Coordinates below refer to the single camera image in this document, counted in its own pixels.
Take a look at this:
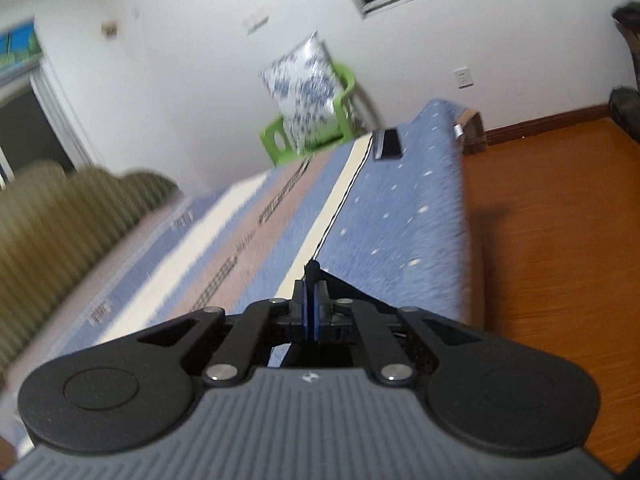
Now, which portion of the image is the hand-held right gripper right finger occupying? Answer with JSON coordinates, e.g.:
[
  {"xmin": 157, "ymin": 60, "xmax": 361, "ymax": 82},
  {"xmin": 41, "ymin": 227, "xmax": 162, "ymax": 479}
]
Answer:
[{"xmin": 314, "ymin": 281, "xmax": 482, "ymax": 385}]

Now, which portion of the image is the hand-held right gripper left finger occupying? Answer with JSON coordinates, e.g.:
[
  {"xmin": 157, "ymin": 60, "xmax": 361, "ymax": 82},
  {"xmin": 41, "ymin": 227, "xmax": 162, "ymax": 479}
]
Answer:
[{"xmin": 135, "ymin": 280, "xmax": 308, "ymax": 386}]

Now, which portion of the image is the striped bed blanket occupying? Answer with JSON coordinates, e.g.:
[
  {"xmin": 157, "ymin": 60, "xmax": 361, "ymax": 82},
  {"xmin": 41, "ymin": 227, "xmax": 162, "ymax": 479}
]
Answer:
[{"xmin": 0, "ymin": 97, "xmax": 472, "ymax": 461}]

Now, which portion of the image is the green plastic chair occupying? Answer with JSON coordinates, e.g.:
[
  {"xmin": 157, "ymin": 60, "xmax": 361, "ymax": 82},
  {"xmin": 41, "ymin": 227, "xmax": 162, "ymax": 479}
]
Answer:
[{"xmin": 259, "ymin": 60, "xmax": 358, "ymax": 168}]

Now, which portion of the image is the floral pillow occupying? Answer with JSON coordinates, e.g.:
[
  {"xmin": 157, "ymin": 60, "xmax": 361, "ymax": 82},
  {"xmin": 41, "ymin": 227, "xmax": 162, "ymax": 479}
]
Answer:
[{"xmin": 257, "ymin": 30, "xmax": 353, "ymax": 153}]

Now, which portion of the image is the wooden bed footboard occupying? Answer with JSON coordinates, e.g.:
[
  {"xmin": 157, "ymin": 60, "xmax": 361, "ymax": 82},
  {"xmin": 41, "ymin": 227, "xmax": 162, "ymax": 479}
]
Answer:
[{"xmin": 455, "ymin": 109, "xmax": 487, "ymax": 155}]

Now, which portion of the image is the olive green headboard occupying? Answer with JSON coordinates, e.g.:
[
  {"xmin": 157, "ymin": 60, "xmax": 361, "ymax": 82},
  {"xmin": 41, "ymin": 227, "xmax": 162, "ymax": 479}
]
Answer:
[{"xmin": 0, "ymin": 160, "xmax": 181, "ymax": 376}]

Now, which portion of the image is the dark furry object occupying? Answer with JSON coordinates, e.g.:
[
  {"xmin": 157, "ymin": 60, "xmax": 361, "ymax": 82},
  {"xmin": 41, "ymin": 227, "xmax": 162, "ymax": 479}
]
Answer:
[
  {"xmin": 607, "ymin": 87, "xmax": 640, "ymax": 143},
  {"xmin": 612, "ymin": 4, "xmax": 640, "ymax": 86}
]

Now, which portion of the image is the white wall switch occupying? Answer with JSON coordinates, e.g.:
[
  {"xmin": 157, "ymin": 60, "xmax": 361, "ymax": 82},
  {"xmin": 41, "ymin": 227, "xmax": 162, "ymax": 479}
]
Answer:
[{"xmin": 242, "ymin": 12, "xmax": 271, "ymax": 35}]

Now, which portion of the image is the blue green wall poster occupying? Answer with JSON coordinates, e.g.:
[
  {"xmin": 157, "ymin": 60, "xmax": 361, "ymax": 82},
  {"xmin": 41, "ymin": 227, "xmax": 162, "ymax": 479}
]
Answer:
[{"xmin": 0, "ymin": 17, "xmax": 44, "ymax": 80}]

